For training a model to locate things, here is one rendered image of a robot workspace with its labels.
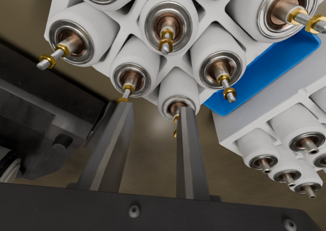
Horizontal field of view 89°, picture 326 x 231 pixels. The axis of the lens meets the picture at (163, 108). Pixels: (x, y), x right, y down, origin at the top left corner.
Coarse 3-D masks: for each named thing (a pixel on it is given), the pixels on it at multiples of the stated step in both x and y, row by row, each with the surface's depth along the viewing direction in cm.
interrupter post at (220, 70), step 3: (216, 66) 30; (219, 66) 29; (222, 66) 29; (216, 69) 29; (219, 69) 29; (222, 69) 28; (225, 69) 28; (216, 72) 29; (219, 72) 28; (222, 72) 28; (225, 72) 27; (216, 75) 28; (219, 75) 28; (228, 75) 27; (216, 78) 28
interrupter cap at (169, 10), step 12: (168, 0) 24; (156, 12) 25; (168, 12) 24; (180, 12) 24; (156, 24) 26; (180, 24) 25; (192, 24) 25; (156, 36) 27; (180, 36) 27; (156, 48) 28; (180, 48) 28
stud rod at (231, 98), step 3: (222, 81) 27; (225, 81) 27; (222, 84) 27; (225, 84) 26; (228, 84) 26; (225, 87) 26; (228, 93) 24; (231, 93) 24; (228, 96) 24; (231, 96) 24; (234, 96) 24; (228, 99) 24; (231, 99) 23; (234, 99) 23; (231, 102) 24
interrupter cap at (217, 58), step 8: (208, 56) 28; (216, 56) 28; (224, 56) 28; (232, 56) 28; (208, 64) 29; (216, 64) 29; (224, 64) 29; (232, 64) 29; (240, 64) 29; (200, 72) 30; (208, 72) 30; (232, 72) 30; (240, 72) 30; (208, 80) 31; (216, 80) 31; (232, 80) 31; (216, 88) 32
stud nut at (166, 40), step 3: (162, 39) 20; (165, 39) 20; (168, 39) 20; (159, 42) 20; (162, 42) 20; (165, 42) 20; (168, 42) 20; (171, 42) 20; (159, 45) 20; (171, 45) 20; (159, 48) 20; (171, 48) 20
